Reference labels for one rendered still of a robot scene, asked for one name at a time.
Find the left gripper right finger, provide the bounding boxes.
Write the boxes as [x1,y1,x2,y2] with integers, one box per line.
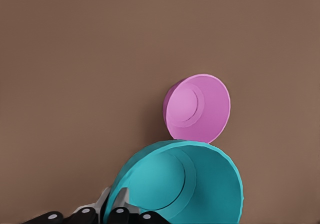
[108,187,141,224]

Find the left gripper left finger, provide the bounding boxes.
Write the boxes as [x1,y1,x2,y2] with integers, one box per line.
[63,185,113,224]

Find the blue bowl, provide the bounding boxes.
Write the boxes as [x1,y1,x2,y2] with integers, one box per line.
[101,139,245,224]

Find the pink bowl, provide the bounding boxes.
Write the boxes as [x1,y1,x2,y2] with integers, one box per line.
[162,74,231,144]

